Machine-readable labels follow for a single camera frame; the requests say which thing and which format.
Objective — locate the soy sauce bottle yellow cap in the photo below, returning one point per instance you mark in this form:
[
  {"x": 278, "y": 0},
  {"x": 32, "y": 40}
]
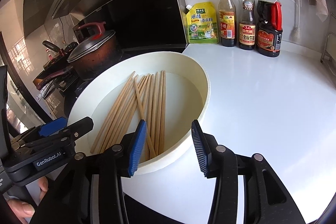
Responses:
[{"x": 246, "y": 35}]

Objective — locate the metal cutting board rack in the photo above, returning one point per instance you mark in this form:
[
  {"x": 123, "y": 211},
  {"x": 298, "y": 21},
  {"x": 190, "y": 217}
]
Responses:
[{"x": 328, "y": 56}]

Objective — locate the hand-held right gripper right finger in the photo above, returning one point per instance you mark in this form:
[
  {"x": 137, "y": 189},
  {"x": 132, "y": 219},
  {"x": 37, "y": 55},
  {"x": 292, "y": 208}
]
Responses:
[{"x": 200, "y": 150}]

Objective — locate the black range hood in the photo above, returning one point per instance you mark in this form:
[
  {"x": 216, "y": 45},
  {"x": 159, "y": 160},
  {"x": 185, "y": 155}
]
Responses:
[{"x": 131, "y": 3}]

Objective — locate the person's left hand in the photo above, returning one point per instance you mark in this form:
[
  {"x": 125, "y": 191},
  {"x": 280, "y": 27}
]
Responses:
[{"x": 23, "y": 211}]

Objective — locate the yellow seasoning pouch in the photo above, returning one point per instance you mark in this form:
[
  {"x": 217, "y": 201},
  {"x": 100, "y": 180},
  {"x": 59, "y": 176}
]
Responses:
[{"x": 203, "y": 27}]

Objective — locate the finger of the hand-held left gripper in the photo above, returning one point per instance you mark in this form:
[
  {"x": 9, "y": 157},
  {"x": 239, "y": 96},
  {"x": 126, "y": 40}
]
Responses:
[
  {"x": 52, "y": 126},
  {"x": 78, "y": 129}
]

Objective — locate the dark red frying pan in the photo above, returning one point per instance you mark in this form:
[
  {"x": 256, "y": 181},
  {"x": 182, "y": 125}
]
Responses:
[{"x": 52, "y": 77}]

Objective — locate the bundle of wooden chopsticks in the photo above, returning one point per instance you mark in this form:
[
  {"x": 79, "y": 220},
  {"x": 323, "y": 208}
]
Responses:
[{"x": 155, "y": 108}]

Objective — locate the white hanging brush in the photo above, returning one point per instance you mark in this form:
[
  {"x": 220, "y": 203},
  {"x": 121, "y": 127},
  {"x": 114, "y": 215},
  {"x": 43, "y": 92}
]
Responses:
[{"x": 296, "y": 32}]

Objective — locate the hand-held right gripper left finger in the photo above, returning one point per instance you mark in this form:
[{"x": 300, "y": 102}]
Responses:
[{"x": 137, "y": 148}]

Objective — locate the vinegar bottle orange label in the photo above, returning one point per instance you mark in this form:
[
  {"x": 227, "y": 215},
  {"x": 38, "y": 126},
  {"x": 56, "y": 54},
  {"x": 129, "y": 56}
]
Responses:
[{"x": 227, "y": 27}]

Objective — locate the dark brown cooking pot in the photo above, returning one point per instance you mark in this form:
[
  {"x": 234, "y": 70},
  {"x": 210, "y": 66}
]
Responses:
[{"x": 105, "y": 61}]

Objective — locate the black gas stove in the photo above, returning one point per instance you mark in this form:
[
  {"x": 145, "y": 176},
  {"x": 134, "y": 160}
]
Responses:
[{"x": 55, "y": 100}]

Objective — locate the white round plastic basin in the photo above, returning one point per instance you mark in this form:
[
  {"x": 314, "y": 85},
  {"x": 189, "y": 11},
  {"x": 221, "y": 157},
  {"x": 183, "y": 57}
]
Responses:
[{"x": 183, "y": 82}]

